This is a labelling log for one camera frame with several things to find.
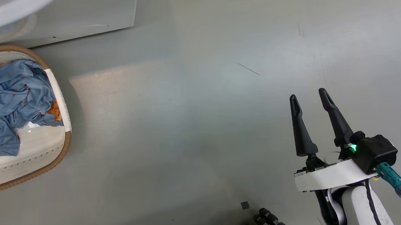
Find teal right camera connector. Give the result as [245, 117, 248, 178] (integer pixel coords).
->
[373, 161, 401, 212]

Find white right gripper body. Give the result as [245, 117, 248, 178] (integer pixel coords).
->
[293, 153, 381, 198]

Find cream perforated laundry basket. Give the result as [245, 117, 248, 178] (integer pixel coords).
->
[0, 44, 79, 208]

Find white front-load washing machine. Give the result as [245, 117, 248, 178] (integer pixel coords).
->
[0, 0, 138, 58]

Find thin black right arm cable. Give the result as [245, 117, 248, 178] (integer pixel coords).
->
[361, 179, 401, 225]

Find blue patterned clothes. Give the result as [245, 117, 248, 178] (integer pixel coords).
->
[0, 57, 69, 162]

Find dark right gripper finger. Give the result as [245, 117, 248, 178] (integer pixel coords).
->
[285, 94, 323, 158]
[314, 88, 357, 148]

